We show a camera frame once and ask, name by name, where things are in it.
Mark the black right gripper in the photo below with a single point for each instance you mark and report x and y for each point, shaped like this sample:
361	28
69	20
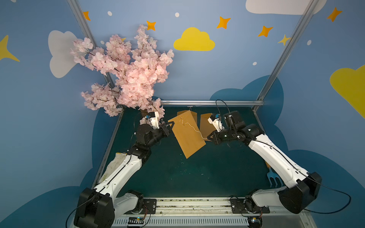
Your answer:
217	135

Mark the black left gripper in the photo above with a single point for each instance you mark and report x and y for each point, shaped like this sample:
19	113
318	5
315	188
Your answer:
164	129

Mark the kraft paper file bag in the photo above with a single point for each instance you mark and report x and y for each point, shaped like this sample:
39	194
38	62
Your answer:
194	115
206	128
187	134

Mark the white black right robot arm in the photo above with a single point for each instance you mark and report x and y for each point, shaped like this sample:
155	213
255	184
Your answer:
299	189

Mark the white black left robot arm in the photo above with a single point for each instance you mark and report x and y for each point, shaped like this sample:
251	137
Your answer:
98	207

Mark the back horizontal aluminium bar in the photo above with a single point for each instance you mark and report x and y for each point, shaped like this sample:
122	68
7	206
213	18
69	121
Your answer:
211	102

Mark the white work glove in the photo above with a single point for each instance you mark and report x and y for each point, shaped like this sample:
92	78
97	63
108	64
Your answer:
112	166

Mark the pink artificial blossom tree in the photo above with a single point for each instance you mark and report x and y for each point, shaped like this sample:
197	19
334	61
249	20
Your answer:
137	71

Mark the right round circuit board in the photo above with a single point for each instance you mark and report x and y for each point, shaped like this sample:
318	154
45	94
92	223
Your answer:
254	222

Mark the left green circuit board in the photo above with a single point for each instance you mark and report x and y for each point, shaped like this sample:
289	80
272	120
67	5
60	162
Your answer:
135	222

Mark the right diagonal aluminium bar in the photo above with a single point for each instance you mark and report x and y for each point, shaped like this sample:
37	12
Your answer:
297	32

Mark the diagonal aluminium bar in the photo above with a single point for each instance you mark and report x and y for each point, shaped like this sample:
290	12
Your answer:
82	21
297	32

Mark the left diagonal aluminium bar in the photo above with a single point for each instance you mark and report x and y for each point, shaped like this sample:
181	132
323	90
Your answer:
82	21

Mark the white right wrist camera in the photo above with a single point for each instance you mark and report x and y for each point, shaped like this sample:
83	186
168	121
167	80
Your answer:
215	120

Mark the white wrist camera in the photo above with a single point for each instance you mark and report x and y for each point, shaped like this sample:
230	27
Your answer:
215	120
153	118

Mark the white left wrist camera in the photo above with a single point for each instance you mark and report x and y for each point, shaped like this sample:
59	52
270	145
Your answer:
153	118

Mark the left side table rail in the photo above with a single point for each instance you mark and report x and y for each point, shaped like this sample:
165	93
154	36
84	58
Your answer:
107	152

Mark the blue garden fork wooden handle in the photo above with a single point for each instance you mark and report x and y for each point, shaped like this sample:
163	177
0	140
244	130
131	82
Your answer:
274	179

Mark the aluminium front mounting rail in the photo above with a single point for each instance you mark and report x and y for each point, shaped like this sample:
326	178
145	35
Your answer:
212	212

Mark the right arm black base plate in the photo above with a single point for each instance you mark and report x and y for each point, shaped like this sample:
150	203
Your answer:
247	206

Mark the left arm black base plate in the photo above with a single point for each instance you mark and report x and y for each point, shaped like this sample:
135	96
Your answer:
144	206

